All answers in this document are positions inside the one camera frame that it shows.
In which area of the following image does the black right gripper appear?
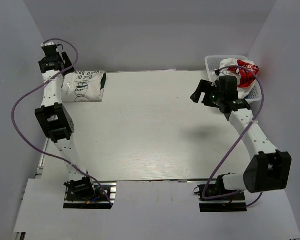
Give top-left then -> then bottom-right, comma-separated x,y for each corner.
191,80 -> 225,108

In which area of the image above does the white green Charlie Brown t-shirt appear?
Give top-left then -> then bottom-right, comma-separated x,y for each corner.
62,70 -> 107,103

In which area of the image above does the white red print t-shirt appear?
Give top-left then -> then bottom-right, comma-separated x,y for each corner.
211,58 -> 261,102

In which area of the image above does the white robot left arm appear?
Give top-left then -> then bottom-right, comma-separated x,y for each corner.
35,42 -> 96,200

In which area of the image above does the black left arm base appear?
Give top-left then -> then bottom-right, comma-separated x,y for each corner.
63,177 -> 117,210

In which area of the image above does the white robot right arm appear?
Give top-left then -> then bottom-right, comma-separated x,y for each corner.
190,76 -> 292,201

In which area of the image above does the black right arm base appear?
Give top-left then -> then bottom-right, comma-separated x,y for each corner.
193,175 -> 247,213

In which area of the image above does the white plastic basket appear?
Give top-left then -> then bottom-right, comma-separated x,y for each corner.
204,55 -> 262,104

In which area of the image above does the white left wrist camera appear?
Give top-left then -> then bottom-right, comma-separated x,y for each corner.
41,42 -> 56,48

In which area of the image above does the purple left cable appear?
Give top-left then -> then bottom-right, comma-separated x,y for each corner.
11,38 -> 113,207

